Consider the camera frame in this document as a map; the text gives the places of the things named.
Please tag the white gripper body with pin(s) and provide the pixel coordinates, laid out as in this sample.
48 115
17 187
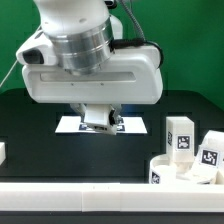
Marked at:
130 76

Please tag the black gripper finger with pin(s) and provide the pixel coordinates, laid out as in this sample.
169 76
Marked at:
114 115
79 108

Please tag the white round stool seat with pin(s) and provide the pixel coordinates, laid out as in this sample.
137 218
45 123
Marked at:
164 171

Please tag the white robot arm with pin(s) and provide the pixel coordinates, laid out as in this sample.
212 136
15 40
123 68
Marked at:
78 56

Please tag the paper sheet with markers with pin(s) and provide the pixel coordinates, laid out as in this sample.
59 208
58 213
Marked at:
127 125

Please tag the white front border rail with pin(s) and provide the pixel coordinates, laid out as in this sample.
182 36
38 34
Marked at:
94 197

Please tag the white border rail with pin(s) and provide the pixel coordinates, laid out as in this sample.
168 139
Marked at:
2 152
94 197

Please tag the white left border rail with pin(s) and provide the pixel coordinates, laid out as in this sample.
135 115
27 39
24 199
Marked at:
2 152

